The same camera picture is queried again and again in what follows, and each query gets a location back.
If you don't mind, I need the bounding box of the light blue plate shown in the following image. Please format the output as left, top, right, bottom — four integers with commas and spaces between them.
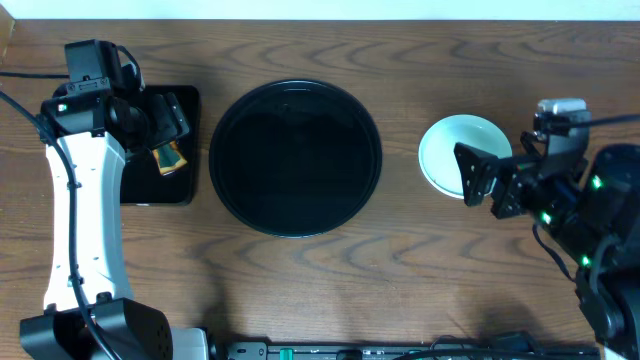
418, 114, 512, 199

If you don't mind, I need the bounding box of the yellow green scrub sponge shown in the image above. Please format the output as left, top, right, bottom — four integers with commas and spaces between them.
152, 141, 188, 176

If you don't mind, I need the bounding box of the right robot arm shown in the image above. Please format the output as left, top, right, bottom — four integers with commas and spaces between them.
454, 110, 639, 359

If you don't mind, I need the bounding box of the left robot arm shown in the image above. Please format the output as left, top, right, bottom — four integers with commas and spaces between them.
19, 39, 210, 359

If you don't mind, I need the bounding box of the black rectangular tray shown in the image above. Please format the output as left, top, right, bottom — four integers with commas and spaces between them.
121, 85, 201, 205

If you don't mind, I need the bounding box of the black round tray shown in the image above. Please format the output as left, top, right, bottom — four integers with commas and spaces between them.
209, 79, 383, 238

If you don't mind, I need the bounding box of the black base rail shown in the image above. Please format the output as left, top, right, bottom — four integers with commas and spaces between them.
209, 332, 601, 360

